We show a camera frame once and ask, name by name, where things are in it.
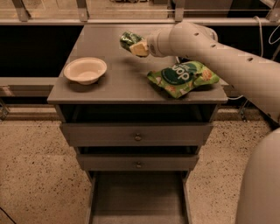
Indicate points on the brass top drawer knob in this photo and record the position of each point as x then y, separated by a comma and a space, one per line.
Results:
138, 137

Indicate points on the grey open bottom drawer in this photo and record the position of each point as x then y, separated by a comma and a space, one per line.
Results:
138, 197

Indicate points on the grey top drawer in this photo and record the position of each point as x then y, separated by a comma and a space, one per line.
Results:
122, 134

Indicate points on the grey middle drawer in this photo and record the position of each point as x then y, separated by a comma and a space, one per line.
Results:
100, 162

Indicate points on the green chip bag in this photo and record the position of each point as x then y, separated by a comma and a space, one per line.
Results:
180, 79

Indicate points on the white paper bowl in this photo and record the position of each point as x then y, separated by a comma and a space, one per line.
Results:
85, 71

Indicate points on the green soda can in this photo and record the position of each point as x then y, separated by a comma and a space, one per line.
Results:
128, 39

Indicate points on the metal railing frame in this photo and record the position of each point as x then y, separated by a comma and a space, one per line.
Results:
86, 12

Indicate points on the brass drawer knob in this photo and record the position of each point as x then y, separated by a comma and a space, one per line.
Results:
138, 137
138, 165

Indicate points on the grey wooden drawer cabinet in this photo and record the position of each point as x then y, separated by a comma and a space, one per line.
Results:
125, 95

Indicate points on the brass middle drawer knob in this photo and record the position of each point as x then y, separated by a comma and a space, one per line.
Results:
138, 165

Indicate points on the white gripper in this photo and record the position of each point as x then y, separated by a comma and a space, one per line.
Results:
153, 45

